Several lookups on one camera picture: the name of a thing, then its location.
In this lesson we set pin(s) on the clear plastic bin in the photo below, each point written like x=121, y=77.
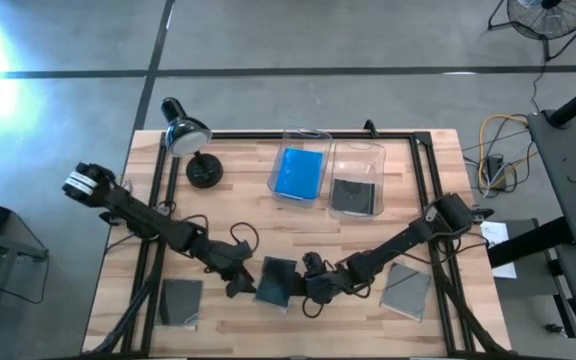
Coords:
x=358, y=160
x=303, y=137

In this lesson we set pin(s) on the black power adapter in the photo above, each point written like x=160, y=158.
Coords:
x=495, y=170

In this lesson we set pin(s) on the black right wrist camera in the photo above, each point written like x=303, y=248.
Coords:
x=313, y=261

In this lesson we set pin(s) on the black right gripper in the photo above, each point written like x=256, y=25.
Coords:
x=330, y=285

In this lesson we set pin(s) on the small black floor object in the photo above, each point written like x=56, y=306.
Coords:
x=553, y=329

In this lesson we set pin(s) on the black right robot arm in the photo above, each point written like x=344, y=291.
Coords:
x=398, y=242

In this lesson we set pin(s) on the dark metal desk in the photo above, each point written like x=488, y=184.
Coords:
x=13, y=247

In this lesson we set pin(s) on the black floor fan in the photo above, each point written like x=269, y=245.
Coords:
x=550, y=22

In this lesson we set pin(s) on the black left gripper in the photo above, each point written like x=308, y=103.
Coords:
x=223, y=262

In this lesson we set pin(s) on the white paper sheet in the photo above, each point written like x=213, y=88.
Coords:
x=499, y=235

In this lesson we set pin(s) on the grey side table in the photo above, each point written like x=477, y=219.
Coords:
x=568, y=190

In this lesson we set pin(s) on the blue jewel case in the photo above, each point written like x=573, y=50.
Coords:
x=298, y=172

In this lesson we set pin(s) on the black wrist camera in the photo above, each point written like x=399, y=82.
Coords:
x=313, y=261
x=242, y=249

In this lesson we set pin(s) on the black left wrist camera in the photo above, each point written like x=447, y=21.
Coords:
x=242, y=249

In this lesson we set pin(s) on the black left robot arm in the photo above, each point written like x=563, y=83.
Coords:
x=143, y=220

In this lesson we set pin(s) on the black desk lamp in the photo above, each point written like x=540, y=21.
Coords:
x=204, y=171

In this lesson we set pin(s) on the small black clamp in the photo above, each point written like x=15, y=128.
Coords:
x=369, y=126

